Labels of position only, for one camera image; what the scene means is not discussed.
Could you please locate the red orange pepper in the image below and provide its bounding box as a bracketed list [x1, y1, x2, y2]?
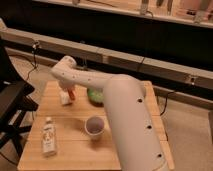
[67, 89, 75, 100]

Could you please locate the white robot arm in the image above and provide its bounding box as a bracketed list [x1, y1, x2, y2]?
[51, 56, 169, 171]

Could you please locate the white sponge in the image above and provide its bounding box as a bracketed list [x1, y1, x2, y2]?
[59, 90, 72, 105]

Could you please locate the green bowl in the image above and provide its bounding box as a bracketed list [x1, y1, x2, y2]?
[87, 89, 103, 106]

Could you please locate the white paper cup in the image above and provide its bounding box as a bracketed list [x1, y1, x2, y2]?
[84, 116, 105, 140]

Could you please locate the clear plastic bottle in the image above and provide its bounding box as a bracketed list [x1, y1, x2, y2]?
[42, 117, 57, 156]

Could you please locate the black chair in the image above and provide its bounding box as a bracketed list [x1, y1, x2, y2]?
[0, 38, 38, 156]

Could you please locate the wooden table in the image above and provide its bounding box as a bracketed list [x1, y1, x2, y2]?
[17, 79, 175, 171]

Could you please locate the black cable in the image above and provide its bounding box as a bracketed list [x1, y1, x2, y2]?
[25, 41, 40, 82]

